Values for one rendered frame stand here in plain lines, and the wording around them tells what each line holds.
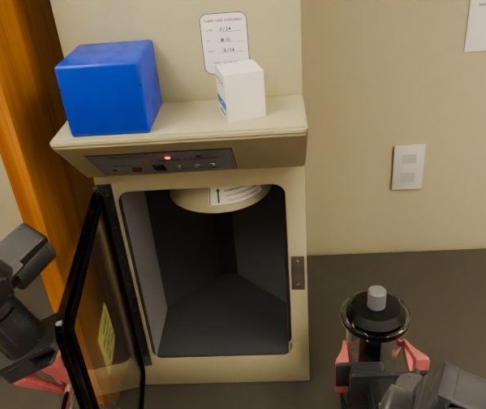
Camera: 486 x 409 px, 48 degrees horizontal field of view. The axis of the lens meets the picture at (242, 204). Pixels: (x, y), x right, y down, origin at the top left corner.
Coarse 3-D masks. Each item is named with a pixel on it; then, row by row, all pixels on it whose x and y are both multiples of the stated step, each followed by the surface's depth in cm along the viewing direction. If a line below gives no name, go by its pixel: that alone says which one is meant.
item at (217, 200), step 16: (176, 192) 91; (192, 192) 88; (208, 192) 87; (224, 192) 87; (240, 192) 88; (256, 192) 90; (192, 208) 89; (208, 208) 88; (224, 208) 88; (240, 208) 88
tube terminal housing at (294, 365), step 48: (96, 0) 70; (144, 0) 70; (192, 0) 70; (240, 0) 70; (288, 0) 70; (192, 48) 73; (288, 48) 73; (192, 96) 77; (288, 192) 84; (288, 240) 88; (288, 336) 105
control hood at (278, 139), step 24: (288, 96) 75; (168, 120) 71; (192, 120) 70; (216, 120) 70; (240, 120) 69; (264, 120) 69; (288, 120) 68; (72, 144) 68; (96, 144) 68; (120, 144) 68; (144, 144) 68; (168, 144) 68; (192, 144) 69; (216, 144) 69; (240, 144) 69; (264, 144) 69; (288, 144) 70; (96, 168) 77; (240, 168) 79
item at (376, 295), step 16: (368, 288) 86; (384, 288) 85; (352, 304) 87; (368, 304) 86; (384, 304) 85; (400, 304) 86; (352, 320) 85; (368, 320) 84; (384, 320) 83; (400, 320) 84
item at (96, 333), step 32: (96, 192) 81; (96, 256) 76; (96, 288) 74; (96, 320) 72; (128, 320) 93; (64, 352) 58; (96, 352) 70; (128, 352) 90; (96, 384) 68; (128, 384) 87
